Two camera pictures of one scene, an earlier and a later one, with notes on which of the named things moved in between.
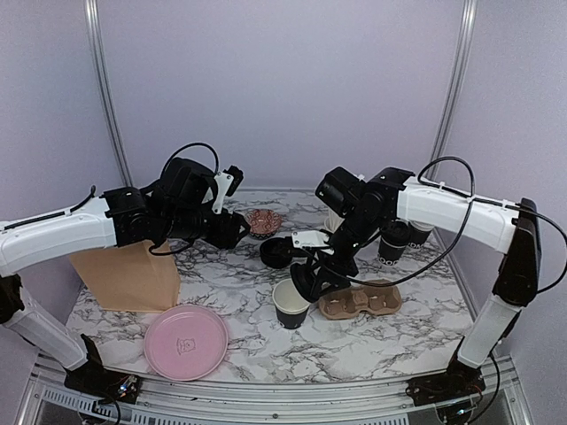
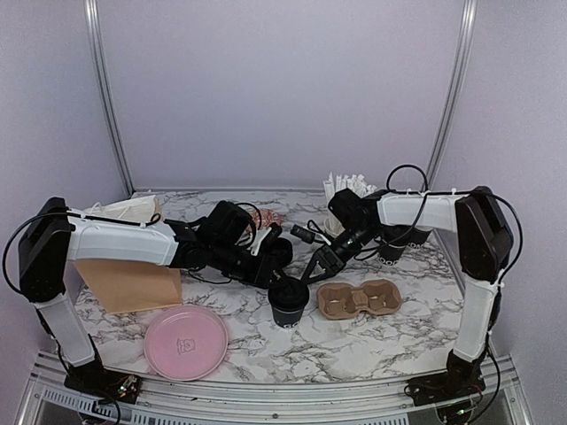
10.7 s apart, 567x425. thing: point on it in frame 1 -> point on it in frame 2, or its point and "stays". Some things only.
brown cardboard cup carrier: [377, 299] stays
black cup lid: [302, 278] -> [289, 296]
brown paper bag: [129, 277] stays
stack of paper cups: [418, 233] stays
